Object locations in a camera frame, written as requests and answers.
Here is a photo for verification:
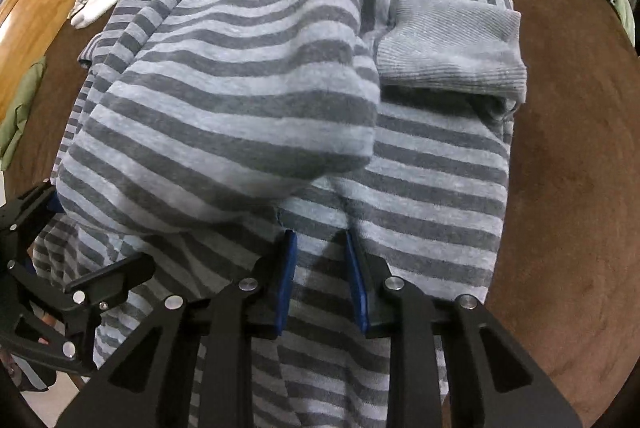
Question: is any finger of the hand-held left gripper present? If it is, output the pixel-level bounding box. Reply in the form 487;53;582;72
0;180;63;234
62;253;156;315

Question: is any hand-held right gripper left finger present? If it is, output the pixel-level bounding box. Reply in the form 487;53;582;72
57;229;298;428

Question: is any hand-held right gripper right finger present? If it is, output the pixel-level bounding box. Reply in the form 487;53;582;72
345;230;583;428

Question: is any grey striped hoodie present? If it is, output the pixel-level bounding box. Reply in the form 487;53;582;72
30;0;530;428

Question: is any folded green garment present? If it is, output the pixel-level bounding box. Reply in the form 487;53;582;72
0;63;47;171

